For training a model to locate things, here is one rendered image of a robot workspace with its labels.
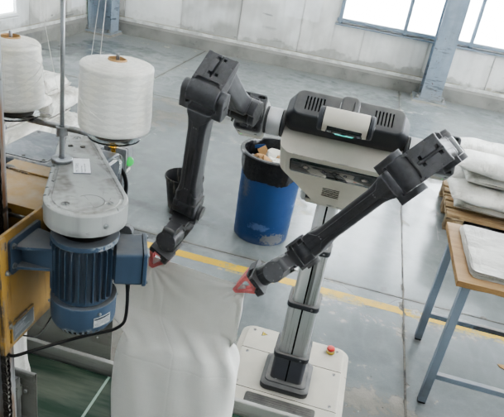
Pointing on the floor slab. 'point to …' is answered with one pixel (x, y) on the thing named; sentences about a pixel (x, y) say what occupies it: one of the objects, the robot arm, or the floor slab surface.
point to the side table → (453, 251)
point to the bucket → (172, 183)
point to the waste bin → (263, 196)
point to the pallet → (477, 216)
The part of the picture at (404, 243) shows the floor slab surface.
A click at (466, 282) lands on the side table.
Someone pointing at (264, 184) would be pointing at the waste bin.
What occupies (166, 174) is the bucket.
